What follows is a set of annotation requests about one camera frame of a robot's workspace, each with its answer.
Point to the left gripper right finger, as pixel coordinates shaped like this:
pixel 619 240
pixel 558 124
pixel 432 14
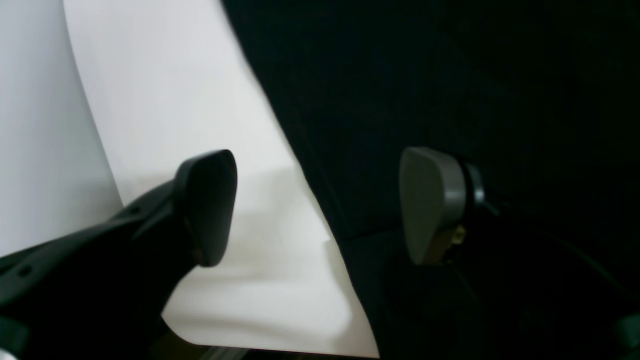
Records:
pixel 438 194

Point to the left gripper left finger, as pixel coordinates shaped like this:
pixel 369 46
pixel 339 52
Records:
pixel 99 293

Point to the black T-shirt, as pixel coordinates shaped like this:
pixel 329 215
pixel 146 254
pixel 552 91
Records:
pixel 540 96

